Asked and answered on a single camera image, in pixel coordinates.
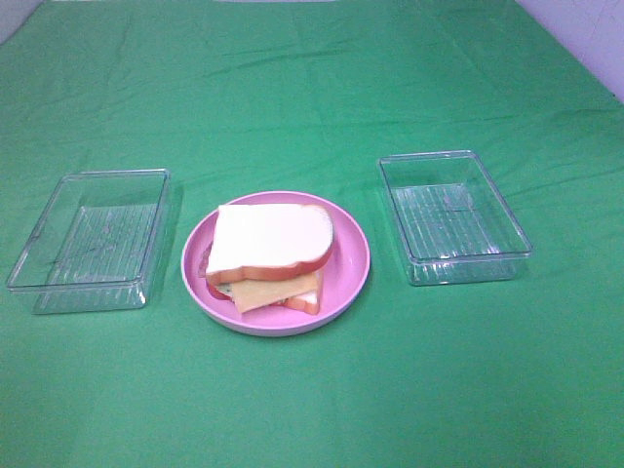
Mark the toy bread slice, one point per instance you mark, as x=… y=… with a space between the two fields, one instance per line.
x=307 y=300
x=268 y=242

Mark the yellow toy cheese slice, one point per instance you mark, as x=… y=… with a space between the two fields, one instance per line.
x=268 y=292

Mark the green toy lettuce leaf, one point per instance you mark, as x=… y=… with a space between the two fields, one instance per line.
x=223 y=291

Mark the toy ham slice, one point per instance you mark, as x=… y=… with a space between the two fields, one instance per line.
x=204 y=261

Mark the pink round plate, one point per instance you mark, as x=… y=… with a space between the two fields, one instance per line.
x=344 y=275

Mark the right clear plastic tray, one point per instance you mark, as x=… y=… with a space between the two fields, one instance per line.
x=451 y=222

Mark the clear plastic tray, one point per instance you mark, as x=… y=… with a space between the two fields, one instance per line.
x=451 y=222
x=96 y=245

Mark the green tablecloth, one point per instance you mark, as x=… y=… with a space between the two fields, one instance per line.
x=239 y=98

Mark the left clear plastic tray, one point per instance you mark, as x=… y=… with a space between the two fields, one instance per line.
x=96 y=245

